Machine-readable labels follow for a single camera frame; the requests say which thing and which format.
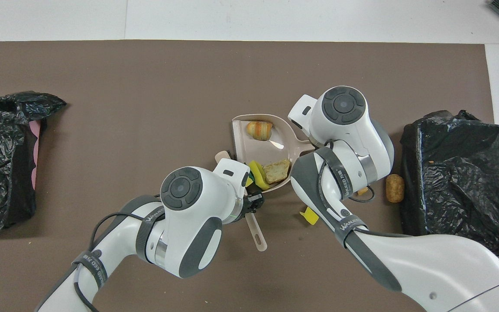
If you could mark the beige hand brush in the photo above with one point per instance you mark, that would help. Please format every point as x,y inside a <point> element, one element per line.
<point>251,221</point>

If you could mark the yellow sponge green backing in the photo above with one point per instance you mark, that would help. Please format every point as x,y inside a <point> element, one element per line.
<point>256,167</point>

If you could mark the pale toast slice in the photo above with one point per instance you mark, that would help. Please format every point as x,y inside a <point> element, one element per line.
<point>277,171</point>

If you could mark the beige plastic dustpan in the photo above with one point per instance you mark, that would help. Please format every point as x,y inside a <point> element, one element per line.
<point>254,151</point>

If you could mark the yellow curved sponge scrap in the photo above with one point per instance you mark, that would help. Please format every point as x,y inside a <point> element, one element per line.
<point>311,216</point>

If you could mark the pale ridged bread roll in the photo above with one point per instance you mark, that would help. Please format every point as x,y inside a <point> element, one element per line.
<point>259,131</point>

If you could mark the brown oval bread roll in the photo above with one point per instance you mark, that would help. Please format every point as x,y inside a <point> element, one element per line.
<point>395,188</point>

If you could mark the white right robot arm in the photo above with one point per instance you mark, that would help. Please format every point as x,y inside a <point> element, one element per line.
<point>373,138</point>

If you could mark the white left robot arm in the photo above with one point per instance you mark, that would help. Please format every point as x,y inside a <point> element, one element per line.
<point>197,203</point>

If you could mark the pink plastic bin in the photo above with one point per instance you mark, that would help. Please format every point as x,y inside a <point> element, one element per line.
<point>35,151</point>

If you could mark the brown table mat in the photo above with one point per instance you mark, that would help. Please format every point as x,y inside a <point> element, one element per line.
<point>145,86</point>

